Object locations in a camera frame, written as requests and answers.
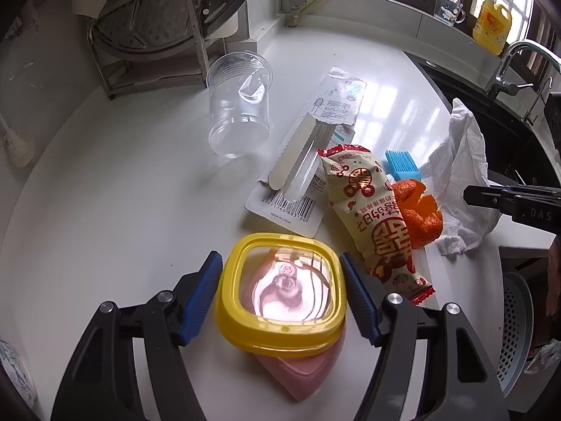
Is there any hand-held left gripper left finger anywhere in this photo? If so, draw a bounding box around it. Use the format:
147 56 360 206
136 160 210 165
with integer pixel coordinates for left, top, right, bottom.
50 251 224 421

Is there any grey perforated trash basket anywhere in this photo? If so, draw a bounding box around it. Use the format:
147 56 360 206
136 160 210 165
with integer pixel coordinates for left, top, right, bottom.
497 272 535 393

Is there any blue silicone brush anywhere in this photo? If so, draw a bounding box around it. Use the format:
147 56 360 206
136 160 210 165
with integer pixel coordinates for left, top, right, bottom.
385 150 421 182

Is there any chrome faucet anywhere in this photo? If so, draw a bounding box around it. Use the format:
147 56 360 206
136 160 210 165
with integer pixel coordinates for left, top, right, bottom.
486 39 561 126

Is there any white blister card package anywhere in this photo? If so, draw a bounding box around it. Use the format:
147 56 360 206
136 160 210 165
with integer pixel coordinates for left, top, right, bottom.
244 66 368 240

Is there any pink container with yellow lid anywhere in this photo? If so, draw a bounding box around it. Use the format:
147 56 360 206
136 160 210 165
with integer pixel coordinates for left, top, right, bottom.
214 232 349 402

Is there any clear plastic bag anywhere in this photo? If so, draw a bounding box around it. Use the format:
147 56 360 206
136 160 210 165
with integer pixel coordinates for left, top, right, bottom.
526 340 561 375

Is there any metal dish rack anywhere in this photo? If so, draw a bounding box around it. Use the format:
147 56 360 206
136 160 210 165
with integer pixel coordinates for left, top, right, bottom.
86 0 211 101

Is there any crumpled white plastic bag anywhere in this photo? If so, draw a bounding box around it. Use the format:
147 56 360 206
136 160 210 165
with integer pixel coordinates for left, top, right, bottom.
424 98 505 257

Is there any yellow detergent bottle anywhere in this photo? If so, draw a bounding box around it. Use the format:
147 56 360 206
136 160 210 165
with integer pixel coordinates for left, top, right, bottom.
472 0 513 56

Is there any white long-handled brush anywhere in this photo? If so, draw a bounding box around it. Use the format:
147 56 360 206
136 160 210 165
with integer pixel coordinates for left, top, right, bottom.
0 114 36 167

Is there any clear plastic cup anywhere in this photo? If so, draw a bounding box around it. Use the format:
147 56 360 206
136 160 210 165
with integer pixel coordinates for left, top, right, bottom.
207 51 273 159

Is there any divided perforated steamer plate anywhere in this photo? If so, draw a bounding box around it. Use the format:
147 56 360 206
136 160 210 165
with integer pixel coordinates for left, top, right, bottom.
94 0 207 55

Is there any dark kitchen sink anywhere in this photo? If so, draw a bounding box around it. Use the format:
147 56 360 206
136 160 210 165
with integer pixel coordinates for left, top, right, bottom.
403 50 561 185

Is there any glass mug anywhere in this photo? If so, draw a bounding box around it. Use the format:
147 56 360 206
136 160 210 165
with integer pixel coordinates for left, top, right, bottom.
434 0 466 25

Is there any orange peel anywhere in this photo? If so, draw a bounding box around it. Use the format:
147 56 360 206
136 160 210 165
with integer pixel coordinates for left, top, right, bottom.
390 178 443 240

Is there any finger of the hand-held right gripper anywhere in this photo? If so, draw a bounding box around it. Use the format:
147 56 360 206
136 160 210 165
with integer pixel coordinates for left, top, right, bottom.
464 185 519 222

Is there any cream red printed snack wrapper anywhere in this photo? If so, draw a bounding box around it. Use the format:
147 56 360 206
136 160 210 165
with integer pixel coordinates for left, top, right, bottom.
316 142 437 308

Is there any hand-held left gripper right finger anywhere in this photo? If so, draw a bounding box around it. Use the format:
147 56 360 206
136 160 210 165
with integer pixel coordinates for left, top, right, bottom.
339 252 513 421

